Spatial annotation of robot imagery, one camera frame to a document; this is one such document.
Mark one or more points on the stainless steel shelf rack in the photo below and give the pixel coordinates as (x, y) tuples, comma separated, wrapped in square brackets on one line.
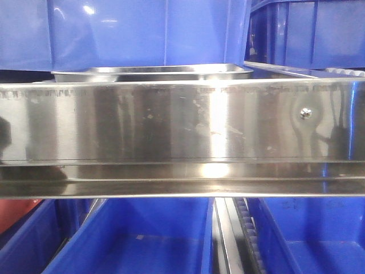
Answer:
[(226, 138)]

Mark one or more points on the blue bin lower centre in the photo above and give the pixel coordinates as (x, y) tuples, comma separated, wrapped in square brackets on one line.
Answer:
[(141, 235)]

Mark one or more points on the blue bin upper left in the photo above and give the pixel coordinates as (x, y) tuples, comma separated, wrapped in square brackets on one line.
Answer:
[(25, 38)]

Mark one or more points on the blue bin upper centre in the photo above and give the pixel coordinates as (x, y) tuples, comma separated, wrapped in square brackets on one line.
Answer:
[(87, 34)]

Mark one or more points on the shiny rack bolt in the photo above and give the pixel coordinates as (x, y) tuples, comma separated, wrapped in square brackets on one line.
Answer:
[(305, 113)]

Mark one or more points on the blue bin lower left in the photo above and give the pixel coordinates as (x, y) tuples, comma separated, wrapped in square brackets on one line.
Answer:
[(32, 242)]

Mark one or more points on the silver metal tray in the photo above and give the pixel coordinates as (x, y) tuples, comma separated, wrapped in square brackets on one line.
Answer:
[(210, 71)]

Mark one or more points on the blue bin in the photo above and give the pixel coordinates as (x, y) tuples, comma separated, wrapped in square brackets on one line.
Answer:
[(32, 242), (87, 34), (307, 34), (25, 38), (141, 235), (310, 235)]

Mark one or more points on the blue bin lower right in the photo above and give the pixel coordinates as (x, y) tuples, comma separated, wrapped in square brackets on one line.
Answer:
[(310, 235)]

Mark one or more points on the blue bin upper right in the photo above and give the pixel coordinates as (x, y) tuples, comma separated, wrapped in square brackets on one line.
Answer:
[(307, 34)]

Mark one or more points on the roller track rail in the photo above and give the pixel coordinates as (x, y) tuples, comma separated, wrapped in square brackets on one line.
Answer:
[(248, 241)]

